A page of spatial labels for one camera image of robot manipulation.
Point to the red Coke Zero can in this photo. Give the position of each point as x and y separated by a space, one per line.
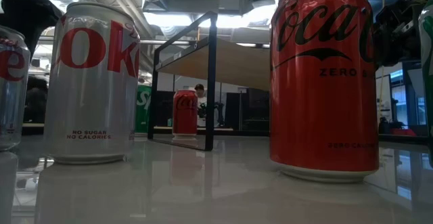
321 99

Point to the red box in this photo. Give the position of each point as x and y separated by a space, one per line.
404 132

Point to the person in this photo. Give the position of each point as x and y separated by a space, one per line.
201 99

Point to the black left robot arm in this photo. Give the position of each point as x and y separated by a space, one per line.
23 17

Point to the silver Diet Coke can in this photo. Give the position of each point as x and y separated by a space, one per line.
91 92
10 99

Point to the wooden shelf black metal frame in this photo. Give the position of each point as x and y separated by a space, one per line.
236 65

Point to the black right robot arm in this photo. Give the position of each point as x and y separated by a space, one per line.
395 38

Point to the red Coca-Cola can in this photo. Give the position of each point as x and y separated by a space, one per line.
185 115

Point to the black cabinet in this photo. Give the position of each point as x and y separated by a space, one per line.
250 109

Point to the green Sprite can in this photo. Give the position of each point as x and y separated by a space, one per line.
143 109
428 82

